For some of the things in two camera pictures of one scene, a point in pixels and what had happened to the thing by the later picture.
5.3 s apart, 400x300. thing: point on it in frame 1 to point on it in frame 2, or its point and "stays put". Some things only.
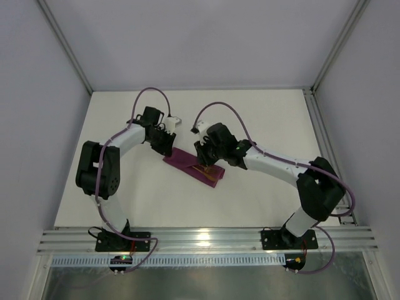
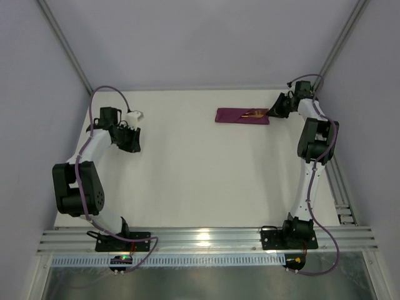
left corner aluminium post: [66, 45] stays put
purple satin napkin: [185, 161] to [234, 115]
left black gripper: [164, 144] to [130, 139]
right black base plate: [282, 239] stays put
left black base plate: [116, 242] stays put
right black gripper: [205, 153] to [282, 104]
